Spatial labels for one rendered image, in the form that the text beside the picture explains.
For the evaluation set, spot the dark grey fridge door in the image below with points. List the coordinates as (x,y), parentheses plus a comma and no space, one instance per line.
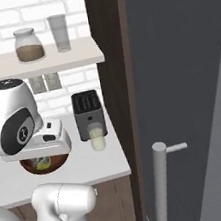
(174,55)

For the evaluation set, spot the dark grey toaster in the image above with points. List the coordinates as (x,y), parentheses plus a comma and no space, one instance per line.
(87,106)

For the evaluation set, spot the brown wooden bowl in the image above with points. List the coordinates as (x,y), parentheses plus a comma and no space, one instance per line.
(58,162)

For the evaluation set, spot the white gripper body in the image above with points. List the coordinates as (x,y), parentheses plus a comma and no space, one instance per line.
(54,146)

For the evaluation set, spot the grey speckled wall socket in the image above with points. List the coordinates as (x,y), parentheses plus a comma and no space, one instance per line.
(53,81)
(37,84)

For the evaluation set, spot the glass jar with brown filling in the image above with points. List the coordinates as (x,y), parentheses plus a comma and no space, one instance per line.
(29,47)

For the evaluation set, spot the tall clear glass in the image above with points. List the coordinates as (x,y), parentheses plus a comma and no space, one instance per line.
(59,33)

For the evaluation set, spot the dark brown wooden side panel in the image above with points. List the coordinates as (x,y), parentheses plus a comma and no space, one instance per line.
(112,65)

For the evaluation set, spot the glass of lemonade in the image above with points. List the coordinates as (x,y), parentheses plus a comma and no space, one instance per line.
(97,138)

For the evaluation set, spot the white wall shelf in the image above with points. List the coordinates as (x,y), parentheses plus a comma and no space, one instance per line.
(57,61)

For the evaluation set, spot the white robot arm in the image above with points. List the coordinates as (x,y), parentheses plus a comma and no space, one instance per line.
(12,118)

